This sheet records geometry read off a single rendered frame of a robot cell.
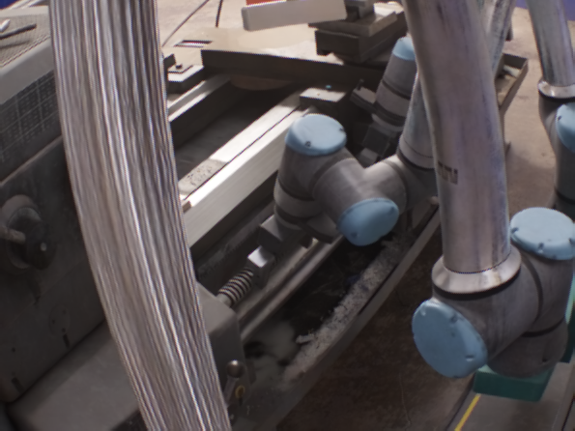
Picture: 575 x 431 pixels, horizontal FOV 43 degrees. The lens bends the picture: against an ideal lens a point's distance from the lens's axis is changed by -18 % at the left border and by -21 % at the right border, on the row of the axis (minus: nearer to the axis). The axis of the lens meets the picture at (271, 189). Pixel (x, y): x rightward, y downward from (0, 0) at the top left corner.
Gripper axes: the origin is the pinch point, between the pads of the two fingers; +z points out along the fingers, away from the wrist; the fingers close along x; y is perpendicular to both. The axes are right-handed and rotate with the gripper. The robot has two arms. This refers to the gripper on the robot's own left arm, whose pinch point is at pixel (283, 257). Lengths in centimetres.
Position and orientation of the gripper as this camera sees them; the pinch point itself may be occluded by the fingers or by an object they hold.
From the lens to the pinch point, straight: 164.2
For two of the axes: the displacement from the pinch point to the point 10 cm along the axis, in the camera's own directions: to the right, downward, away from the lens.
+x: -6.3, 5.2, -5.7
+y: -7.6, -5.6, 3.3
